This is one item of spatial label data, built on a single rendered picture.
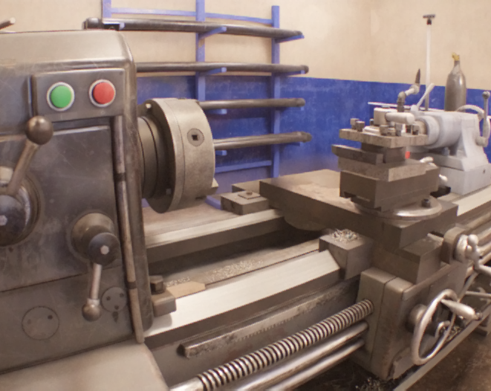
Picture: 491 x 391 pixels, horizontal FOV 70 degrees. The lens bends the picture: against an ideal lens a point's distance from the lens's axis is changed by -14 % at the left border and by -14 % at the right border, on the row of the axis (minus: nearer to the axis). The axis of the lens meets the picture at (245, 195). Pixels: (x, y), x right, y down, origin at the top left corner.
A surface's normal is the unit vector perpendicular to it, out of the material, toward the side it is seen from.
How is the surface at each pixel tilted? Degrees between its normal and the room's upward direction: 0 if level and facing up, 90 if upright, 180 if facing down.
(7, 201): 90
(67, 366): 0
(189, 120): 48
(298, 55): 90
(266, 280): 36
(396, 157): 90
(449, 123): 86
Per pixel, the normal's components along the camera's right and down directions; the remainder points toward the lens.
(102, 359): 0.00, -0.96
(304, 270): 0.33, -0.65
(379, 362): -0.82, 0.15
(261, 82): 0.57, 0.22
